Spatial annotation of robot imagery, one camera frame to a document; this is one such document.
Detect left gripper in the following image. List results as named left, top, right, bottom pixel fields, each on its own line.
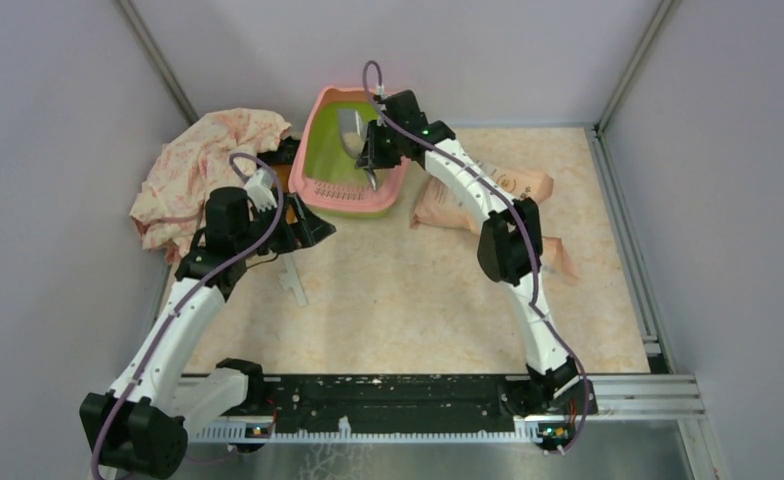
left=235, top=190, right=335, bottom=258

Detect metal litter scoop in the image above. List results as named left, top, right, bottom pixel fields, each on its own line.
left=337, top=108, right=379, bottom=192

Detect pink and green litter box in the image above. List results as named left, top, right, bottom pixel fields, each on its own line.
left=288, top=86, right=408, bottom=218

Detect white bag sealing clip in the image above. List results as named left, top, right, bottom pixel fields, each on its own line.
left=278, top=254, right=308, bottom=307

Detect pink cat litter bag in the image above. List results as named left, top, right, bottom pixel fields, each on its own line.
left=410, top=162, right=580, bottom=287

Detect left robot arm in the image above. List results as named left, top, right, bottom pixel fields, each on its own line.
left=79, top=187, right=336, bottom=479

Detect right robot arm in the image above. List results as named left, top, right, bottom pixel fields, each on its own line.
left=357, top=90, right=592, bottom=417

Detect beige litter pellets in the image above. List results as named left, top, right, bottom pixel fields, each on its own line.
left=341, top=131, right=366, bottom=159

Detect orange wooden tray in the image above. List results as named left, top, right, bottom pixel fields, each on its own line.
left=259, top=136, right=300, bottom=225

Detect pink floral cloth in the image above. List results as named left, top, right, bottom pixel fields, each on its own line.
left=129, top=108, right=291, bottom=265

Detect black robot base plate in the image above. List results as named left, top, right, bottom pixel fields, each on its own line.
left=204, top=372, right=595, bottom=437

